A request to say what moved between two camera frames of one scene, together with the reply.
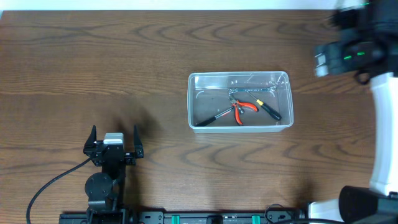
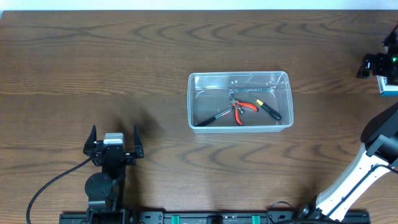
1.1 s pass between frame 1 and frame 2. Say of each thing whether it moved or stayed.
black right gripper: moved
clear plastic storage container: stayed
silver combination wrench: stayed
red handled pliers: stayed
